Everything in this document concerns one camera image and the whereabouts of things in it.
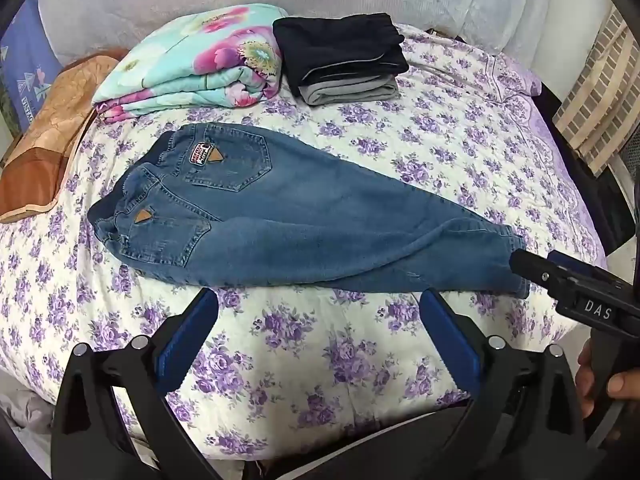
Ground purple floral bed sheet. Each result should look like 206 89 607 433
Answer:
0 22 608 467

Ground brick pattern panel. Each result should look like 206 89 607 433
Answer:
552 5 640 178

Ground blue denim pants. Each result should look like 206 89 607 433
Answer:
87 122 531 298

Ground turquoise floral folded blanket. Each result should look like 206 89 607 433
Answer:
92 3 291 123

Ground black furniture frame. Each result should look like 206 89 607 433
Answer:
540 80 637 261

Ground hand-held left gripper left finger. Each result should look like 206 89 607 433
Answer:
50 287 221 480

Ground person's right hand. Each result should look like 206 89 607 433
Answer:
577 341 640 421

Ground orange brown pillow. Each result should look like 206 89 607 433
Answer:
0 47 132 224

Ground grey folded garment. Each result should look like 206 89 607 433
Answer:
298 72 401 107

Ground black folded garment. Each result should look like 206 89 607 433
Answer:
272 12 411 98

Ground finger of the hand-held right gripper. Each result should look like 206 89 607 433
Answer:
546 250 631 288
509 249 573 291

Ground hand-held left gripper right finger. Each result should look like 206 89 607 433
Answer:
419 289 592 480

